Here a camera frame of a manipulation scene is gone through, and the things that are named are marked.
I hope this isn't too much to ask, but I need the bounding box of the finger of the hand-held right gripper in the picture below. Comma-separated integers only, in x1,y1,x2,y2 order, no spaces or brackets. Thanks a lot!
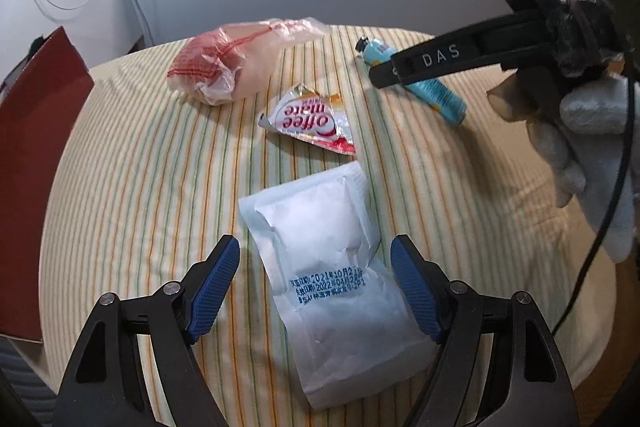
369,9,558,90

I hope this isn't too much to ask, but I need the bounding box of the red cardboard box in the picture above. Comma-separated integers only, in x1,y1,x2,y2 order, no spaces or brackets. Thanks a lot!
0,26,96,344

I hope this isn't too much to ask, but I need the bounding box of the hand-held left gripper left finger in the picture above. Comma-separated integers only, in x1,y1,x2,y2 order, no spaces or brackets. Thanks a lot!
52,234,242,427

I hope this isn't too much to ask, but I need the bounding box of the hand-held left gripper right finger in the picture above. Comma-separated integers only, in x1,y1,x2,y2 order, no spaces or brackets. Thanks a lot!
390,234,576,427

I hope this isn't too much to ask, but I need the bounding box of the person's right hand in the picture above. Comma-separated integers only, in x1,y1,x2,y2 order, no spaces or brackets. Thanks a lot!
486,69,632,210

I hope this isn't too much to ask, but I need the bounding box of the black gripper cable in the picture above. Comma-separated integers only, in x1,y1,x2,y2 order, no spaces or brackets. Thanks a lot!
549,74,632,335

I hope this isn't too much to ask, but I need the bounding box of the pale plastic pouch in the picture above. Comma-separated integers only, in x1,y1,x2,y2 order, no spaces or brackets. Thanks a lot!
238,162,436,410

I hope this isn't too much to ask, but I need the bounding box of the red mesh bag in plastic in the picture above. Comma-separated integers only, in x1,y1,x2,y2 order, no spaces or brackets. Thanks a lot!
167,18,332,106

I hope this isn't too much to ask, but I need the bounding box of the red and white sachet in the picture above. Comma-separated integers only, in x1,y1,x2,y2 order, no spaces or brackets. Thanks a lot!
258,83,357,155

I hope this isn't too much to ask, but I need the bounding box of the light blue tube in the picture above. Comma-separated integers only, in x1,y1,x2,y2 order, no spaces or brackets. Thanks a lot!
355,36,468,126

